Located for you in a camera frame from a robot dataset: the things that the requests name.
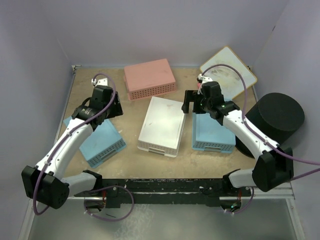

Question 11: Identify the pink perforated basket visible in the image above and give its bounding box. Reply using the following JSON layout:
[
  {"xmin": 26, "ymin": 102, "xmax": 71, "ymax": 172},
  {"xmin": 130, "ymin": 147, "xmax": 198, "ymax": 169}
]
[{"xmin": 124, "ymin": 58, "xmax": 177, "ymax": 101}]

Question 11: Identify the large black bucket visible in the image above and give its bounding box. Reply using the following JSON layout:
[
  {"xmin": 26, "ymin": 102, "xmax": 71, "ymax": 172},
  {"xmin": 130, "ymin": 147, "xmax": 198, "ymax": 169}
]
[{"xmin": 245, "ymin": 92, "xmax": 305, "ymax": 145}]

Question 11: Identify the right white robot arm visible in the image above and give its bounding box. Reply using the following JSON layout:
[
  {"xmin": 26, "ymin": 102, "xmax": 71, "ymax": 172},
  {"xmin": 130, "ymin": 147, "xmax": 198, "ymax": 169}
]
[{"xmin": 181, "ymin": 81, "xmax": 294, "ymax": 196}]

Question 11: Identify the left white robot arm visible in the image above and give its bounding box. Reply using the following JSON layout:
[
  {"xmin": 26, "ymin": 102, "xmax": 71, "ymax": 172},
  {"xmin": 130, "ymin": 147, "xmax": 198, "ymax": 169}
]
[{"xmin": 21, "ymin": 83, "xmax": 126, "ymax": 216}]

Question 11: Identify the yellow-framed whiteboard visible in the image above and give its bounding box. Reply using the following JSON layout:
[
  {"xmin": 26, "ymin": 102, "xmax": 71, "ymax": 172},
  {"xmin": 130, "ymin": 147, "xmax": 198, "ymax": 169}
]
[{"xmin": 199, "ymin": 46, "xmax": 258, "ymax": 100}]

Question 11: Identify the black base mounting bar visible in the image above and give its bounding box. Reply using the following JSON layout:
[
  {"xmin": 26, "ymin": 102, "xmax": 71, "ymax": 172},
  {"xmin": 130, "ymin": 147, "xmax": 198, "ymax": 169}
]
[{"xmin": 75, "ymin": 176, "xmax": 252, "ymax": 209}]

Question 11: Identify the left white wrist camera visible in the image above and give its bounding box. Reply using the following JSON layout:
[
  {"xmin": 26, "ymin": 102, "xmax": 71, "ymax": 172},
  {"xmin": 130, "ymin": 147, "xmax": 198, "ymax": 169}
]
[{"xmin": 91, "ymin": 77, "xmax": 109, "ymax": 87}]

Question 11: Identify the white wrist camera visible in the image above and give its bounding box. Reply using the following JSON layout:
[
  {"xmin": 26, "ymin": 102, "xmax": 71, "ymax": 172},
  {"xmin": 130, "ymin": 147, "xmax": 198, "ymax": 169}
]
[
  {"xmin": 91, "ymin": 77, "xmax": 109, "ymax": 87},
  {"xmin": 197, "ymin": 73, "xmax": 213, "ymax": 84}
]

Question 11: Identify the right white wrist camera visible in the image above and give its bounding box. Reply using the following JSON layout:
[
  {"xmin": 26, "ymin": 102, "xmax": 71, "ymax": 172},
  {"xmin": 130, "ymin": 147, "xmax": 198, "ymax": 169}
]
[{"xmin": 197, "ymin": 73, "xmax": 213, "ymax": 84}]

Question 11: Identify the base left purple cable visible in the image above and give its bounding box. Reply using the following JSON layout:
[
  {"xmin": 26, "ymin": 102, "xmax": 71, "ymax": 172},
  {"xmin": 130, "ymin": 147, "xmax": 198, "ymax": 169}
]
[{"xmin": 83, "ymin": 184, "xmax": 135, "ymax": 223}]

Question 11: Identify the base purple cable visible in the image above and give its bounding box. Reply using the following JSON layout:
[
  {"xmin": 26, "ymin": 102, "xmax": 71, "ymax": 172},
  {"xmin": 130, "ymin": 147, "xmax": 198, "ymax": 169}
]
[
  {"xmin": 83, "ymin": 184, "xmax": 135, "ymax": 223},
  {"xmin": 222, "ymin": 187, "xmax": 255, "ymax": 216}
]

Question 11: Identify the base right purple cable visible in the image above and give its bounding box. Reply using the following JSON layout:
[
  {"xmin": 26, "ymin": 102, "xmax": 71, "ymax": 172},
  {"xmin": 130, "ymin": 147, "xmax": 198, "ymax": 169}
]
[{"xmin": 222, "ymin": 187, "xmax": 255, "ymax": 216}]

